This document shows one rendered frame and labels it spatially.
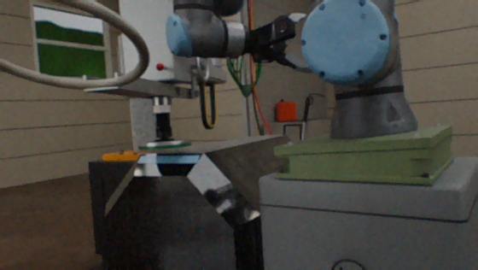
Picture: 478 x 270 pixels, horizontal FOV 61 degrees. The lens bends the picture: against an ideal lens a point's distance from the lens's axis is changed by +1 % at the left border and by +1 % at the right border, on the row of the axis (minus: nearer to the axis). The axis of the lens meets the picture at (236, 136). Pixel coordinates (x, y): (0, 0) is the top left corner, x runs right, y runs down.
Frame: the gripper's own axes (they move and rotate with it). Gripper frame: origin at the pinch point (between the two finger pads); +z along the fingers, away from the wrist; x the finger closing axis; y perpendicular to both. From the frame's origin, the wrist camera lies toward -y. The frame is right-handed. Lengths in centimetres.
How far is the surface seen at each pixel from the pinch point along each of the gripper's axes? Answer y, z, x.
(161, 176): 85, -19, 27
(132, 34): 14.4, -42.3, -4.6
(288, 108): 359, 233, -61
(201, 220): 73, -7, 46
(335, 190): -17.0, -12.3, 37.1
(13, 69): 50, -69, -6
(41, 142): 752, -58, -86
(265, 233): -1.2, -20.0, 45.3
